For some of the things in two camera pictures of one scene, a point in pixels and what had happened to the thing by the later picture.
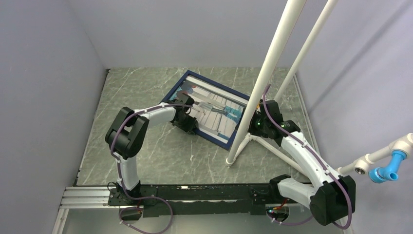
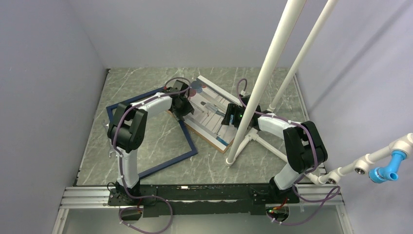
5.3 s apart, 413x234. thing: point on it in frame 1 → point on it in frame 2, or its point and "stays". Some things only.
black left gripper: [193, 123] → [188, 108]
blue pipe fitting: [383, 174] stays
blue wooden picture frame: [218, 109] → [194, 151]
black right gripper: [252, 129] → [232, 109]
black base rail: [200, 200] stays
